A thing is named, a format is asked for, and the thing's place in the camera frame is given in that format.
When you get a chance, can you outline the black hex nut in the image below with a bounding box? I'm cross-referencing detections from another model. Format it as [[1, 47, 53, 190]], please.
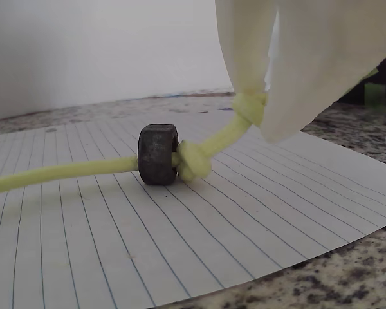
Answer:
[[137, 123, 181, 187]]

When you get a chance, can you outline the gripper white right finger green strip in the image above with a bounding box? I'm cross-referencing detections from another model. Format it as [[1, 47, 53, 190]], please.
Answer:
[[259, 0, 386, 144]]

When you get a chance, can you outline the yellow knotted rope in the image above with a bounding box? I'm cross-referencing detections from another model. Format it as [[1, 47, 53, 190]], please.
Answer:
[[0, 91, 268, 196]]

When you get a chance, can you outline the gripper white left finger green strip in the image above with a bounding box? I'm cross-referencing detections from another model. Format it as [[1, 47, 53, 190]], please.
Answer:
[[214, 0, 279, 97]]

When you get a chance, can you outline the lined paper sheet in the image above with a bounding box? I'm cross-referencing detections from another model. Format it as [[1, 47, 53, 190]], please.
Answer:
[[0, 101, 386, 308]]

